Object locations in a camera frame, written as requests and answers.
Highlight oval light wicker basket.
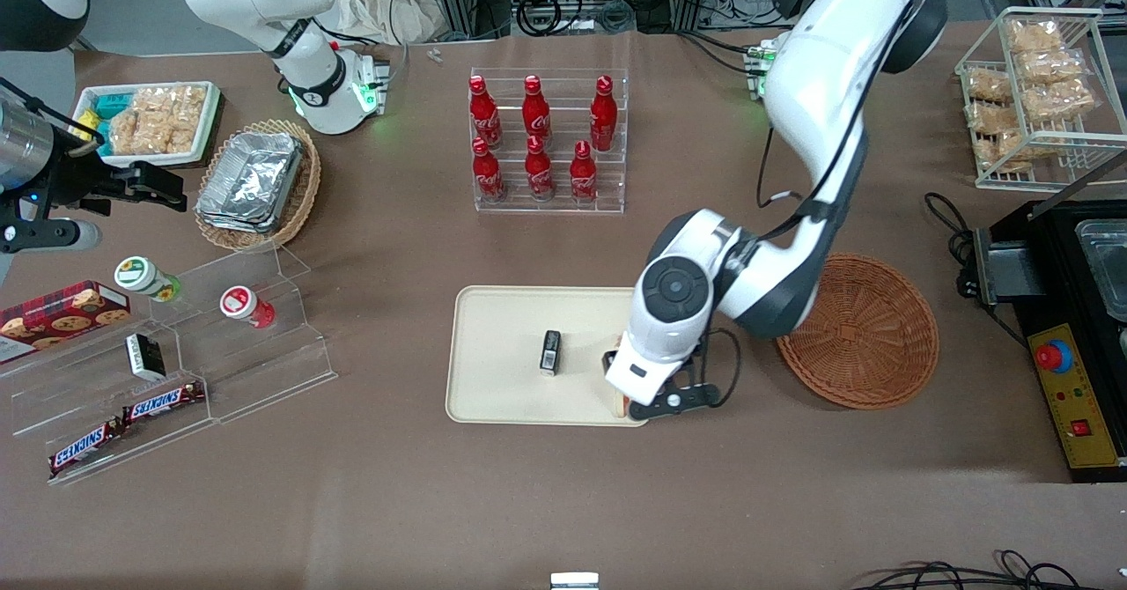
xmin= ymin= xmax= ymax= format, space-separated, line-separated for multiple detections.
xmin=194 ymin=119 xmax=322 ymax=252

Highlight white rectangular snack tray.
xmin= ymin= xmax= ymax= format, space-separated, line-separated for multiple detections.
xmin=70 ymin=81 xmax=224 ymax=169

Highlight beige cloth bag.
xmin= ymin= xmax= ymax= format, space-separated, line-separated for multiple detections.
xmin=335 ymin=0 xmax=453 ymax=46

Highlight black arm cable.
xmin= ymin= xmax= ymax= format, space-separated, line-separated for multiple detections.
xmin=700 ymin=0 xmax=936 ymax=409

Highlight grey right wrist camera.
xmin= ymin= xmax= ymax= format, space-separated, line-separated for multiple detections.
xmin=0 ymin=218 xmax=103 ymax=254

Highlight stacked aluminium foil trays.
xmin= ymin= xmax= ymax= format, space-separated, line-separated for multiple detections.
xmin=195 ymin=130 xmax=306 ymax=235

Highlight red cup with white lid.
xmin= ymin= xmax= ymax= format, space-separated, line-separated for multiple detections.
xmin=219 ymin=285 xmax=277 ymax=330

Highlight black coiled cable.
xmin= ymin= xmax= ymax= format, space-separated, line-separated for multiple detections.
xmin=514 ymin=0 xmax=565 ymax=39

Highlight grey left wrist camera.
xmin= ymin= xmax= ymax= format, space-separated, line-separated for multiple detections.
xmin=627 ymin=381 xmax=722 ymax=423

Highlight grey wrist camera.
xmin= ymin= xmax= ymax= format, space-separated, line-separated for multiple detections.
xmin=627 ymin=381 xmax=722 ymax=423
xmin=0 ymin=218 xmax=103 ymax=254

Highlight red cookie box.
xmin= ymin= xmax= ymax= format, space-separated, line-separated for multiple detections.
xmin=0 ymin=280 xmax=132 ymax=365

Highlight white wire basket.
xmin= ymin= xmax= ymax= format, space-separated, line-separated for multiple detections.
xmin=955 ymin=7 xmax=1127 ymax=192

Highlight green cup with sunflower lid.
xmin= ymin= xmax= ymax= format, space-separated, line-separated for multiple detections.
xmin=114 ymin=256 xmax=183 ymax=304

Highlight red cola bottle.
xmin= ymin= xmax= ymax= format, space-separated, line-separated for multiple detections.
xmin=471 ymin=137 xmax=508 ymax=203
xmin=468 ymin=76 xmax=504 ymax=151
xmin=569 ymin=141 xmax=601 ymax=204
xmin=589 ymin=76 xmax=619 ymax=152
xmin=525 ymin=136 xmax=556 ymax=202
xmin=522 ymin=75 xmax=554 ymax=150

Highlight steel pan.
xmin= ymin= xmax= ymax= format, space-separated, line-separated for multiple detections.
xmin=1074 ymin=220 xmax=1127 ymax=323

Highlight Snickers chocolate bar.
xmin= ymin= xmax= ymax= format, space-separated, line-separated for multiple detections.
xmin=48 ymin=420 xmax=125 ymax=479
xmin=121 ymin=381 xmax=206 ymax=426

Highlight small black and white box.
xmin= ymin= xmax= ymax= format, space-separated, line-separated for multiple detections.
xmin=124 ymin=333 xmax=167 ymax=383

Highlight black arm base cables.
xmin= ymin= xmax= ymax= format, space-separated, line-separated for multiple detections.
xmin=673 ymin=28 xmax=769 ymax=77

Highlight yellow emergency stop panel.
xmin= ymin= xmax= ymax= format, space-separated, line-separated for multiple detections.
xmin=1028 ymin=324 xmax=1127 ymax=470

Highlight clear acrylic bottle rack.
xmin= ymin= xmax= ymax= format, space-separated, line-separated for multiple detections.
xmin=469 ymin=68 xmax=630 ymax=215

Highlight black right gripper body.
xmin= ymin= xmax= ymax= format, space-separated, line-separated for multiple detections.
xmin=35 ymin=157 xmax=135 ymax=221

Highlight clear acrylic stepped display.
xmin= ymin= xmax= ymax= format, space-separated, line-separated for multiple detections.
xmin=0 ymin=242 xmax=339 ymax=486

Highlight round brown wicker basket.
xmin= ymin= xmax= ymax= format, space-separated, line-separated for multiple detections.
xmin=775 ymin=254 xmax=939 ymax=410

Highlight black appliance power cable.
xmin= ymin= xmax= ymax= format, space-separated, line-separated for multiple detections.
xmin=924 ymin=190 xmax=980 ymax=302

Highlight beige plastic tray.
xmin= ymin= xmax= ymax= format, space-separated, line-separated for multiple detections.
xmin=446 ymin=286 xmax=653 ymax=428

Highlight black floor cables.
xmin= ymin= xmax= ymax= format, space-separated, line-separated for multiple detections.
xmin=850 ymin=549 xmax=1116 ymax=590

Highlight clear-wrapped rice cracker pack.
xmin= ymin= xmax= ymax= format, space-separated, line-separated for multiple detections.
xmin=130 ymin=85 xmax=209 ymax=122
xmin=1007 ymin=19 xmax=1063 ymax=55
xmin=167 ymin=116 xmax=209 ymax=156
xmin=993 ymin=130 xmax=1050 ymax=161
xmin=963 ymin=68 xmax=1014 ymax=103
xmin=1015 ymin=48 xmax=1085 ymax=85
xmin=107 ymin=111 xmax=173 ymax=157
xmin=1024 ymin=79 xmax=1098 ymax=123
xmin=967 ymin=101 xmax=1023 ymax=134

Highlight black countertop appliance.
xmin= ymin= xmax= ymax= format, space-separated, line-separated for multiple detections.
xmin=973 ymin=198 xmax=1127 ymax=485

